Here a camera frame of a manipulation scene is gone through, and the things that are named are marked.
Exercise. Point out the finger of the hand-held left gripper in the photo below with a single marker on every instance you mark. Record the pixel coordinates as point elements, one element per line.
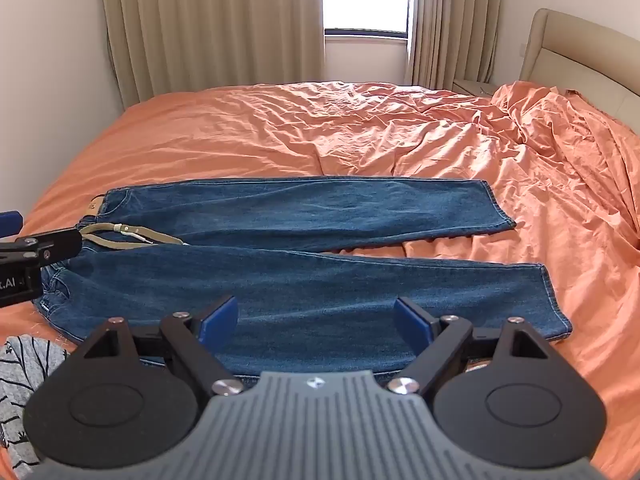
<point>50,247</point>
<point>9,224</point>

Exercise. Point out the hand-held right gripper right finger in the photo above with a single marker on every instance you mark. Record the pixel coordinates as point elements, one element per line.
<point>412,322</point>

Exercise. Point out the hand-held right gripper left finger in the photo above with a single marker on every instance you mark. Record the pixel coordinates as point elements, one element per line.
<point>219,320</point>

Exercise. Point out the blue denim pants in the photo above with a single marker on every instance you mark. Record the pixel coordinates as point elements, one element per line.
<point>300,210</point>

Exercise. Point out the grey patterned cloth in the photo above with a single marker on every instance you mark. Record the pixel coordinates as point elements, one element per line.
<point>25,385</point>

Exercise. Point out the orange bed cover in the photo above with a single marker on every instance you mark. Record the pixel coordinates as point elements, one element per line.
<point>300,125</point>

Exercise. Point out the beige nightstand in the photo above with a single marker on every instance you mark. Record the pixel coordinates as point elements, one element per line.
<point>475,87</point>

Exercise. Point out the beige curtain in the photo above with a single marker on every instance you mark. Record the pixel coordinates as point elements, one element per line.
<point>447,20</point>
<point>215,25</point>

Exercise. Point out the beige padded headboard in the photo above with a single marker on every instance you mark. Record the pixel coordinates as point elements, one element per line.
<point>585,55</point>

